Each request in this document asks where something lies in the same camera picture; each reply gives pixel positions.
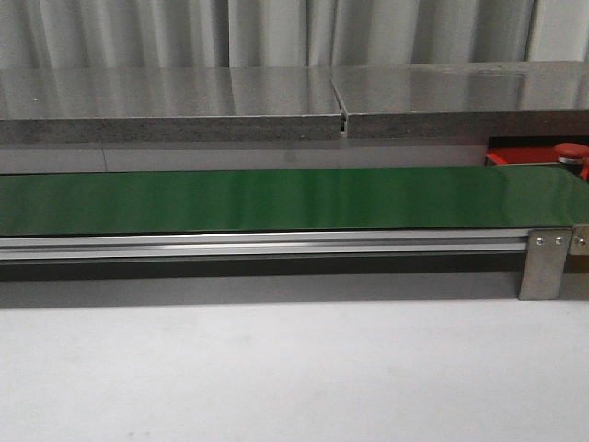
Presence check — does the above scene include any red plastic tray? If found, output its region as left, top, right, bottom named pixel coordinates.
left=485, top=135, right=588, bottom=182

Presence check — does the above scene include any green conveyor belt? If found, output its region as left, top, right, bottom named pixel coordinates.
left=1, top=166, right=588, bottom=237

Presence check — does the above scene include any grey curtain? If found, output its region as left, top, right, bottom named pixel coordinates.
left=1, top=1, right=588, bottom=69

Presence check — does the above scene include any grey stone shelf slab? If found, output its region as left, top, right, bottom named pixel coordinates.
left=1, top=67, right=342, bottom=145
left=330, top=62, right=588, bottom=139

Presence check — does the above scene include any grey stone shelf slab left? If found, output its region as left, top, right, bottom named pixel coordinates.
left=1, top=67, right=342, bottom=145

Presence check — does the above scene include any grey stone shelf slab right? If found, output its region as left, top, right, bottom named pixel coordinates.
left=330, top=62, right=588, bottom=139

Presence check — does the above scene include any red mushroom push button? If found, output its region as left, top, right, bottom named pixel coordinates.
left=553, top=142, right=589, bottom=176

